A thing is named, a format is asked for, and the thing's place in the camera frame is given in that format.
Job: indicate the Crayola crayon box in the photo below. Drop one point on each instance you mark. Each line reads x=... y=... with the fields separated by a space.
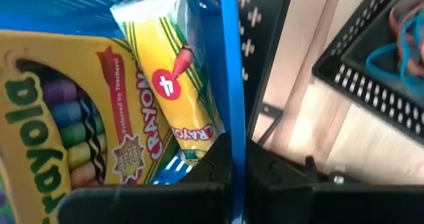
x=99 y=118

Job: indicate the teal coil wristband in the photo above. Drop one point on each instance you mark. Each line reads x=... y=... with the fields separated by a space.
x=381 y=56

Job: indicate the blue plastic basket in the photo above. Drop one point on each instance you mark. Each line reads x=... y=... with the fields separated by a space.
x=232 y=68

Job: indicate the orange coil wristband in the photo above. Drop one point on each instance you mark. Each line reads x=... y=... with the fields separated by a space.
x=395 y=15

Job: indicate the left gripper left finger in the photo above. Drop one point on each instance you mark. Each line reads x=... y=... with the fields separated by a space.
x=149 y=204

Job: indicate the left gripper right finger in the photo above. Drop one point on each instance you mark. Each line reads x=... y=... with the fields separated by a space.
x=331 y=204

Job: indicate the black plastic basket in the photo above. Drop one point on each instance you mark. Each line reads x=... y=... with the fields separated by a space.
x=364 y=85

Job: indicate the small yellow crayon pack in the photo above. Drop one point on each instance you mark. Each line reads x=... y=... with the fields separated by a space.
x=172 y=85

